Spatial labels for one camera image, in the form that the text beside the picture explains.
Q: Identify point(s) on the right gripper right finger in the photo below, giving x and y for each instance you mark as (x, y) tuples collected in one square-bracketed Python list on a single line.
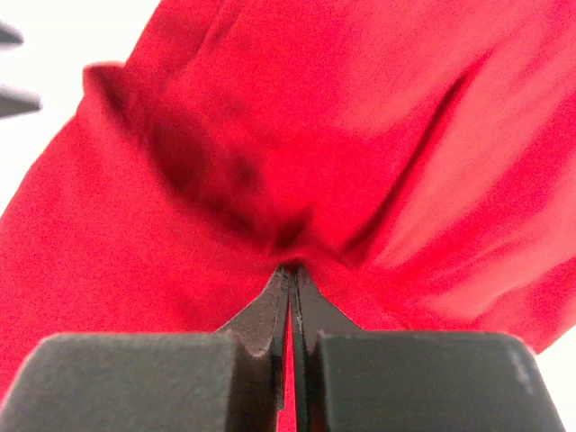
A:
[(351, 379)]

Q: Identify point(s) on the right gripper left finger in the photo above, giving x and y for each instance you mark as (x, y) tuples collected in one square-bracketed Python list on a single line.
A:
[(228, 380)]

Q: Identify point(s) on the red t shirt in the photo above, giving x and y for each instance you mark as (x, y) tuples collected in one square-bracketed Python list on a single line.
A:
[(416, 158)]

